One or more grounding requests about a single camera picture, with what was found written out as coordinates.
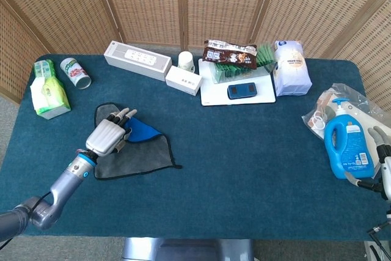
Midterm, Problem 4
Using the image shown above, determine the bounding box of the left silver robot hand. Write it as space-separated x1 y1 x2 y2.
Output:
85 108 138 156

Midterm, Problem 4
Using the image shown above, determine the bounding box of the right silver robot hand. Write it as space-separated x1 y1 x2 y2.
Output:
345 125 391 200

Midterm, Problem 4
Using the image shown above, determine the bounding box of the grey and blue cloth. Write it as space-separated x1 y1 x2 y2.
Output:
93 102 183 180

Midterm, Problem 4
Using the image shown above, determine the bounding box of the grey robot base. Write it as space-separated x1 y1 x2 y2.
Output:
122 237 255 261

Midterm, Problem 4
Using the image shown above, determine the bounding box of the blue detergent bottle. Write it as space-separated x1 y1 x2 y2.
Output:
323 98 376 180

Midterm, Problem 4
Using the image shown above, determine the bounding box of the clear plastic bag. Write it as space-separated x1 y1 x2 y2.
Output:
301 83 391 164

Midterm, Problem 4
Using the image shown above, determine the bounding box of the printed tin can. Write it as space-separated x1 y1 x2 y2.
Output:
60 57 92 90

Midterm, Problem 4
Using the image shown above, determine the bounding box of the green yellow box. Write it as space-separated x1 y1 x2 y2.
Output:
29 59 71 120

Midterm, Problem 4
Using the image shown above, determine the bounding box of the long white power strip box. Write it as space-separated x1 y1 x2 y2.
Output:
103 40 173 83

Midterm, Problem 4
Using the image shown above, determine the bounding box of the small white cardboard box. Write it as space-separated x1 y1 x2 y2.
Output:
165 65 203 97

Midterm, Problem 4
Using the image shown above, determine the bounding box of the white paper cup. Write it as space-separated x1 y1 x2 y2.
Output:
177 51 196 74

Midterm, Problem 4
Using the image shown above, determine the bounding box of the white whiteboard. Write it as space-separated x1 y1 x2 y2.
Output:
198 58 277 107

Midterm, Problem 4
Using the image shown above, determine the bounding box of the white paper bag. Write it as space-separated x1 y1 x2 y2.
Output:
271 40 313 97

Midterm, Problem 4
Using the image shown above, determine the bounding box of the woven folding screen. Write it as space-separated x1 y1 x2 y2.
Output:
0 0 391 112

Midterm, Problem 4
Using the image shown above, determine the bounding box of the clear box of green sachets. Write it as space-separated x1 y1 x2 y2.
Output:
209 42 277 84

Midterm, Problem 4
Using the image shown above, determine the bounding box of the blue whiteboard eraser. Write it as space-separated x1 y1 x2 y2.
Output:
227 83 257 101

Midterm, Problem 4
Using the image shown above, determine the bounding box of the brown snack bag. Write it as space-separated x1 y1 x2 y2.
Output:
202 39 258 70

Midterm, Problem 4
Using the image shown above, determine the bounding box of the black cable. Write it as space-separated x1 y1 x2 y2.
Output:
366 208 391 261

